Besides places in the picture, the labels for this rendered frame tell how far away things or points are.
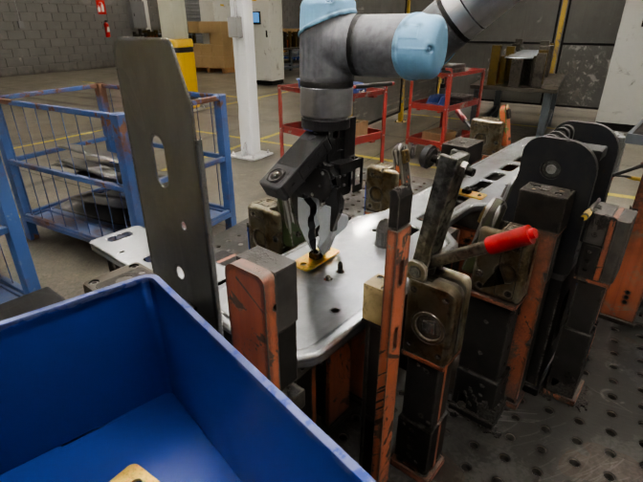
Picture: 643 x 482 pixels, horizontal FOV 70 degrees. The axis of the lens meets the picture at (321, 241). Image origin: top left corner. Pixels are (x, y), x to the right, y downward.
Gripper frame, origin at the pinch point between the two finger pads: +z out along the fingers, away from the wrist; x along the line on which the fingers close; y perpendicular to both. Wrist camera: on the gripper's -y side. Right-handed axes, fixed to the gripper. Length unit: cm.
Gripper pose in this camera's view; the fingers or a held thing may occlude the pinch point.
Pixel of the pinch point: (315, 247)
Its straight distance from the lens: 73.3
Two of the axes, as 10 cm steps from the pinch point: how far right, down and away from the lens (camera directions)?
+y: 6.4, -3.2, 7.0
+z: -0.1, 9.1, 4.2
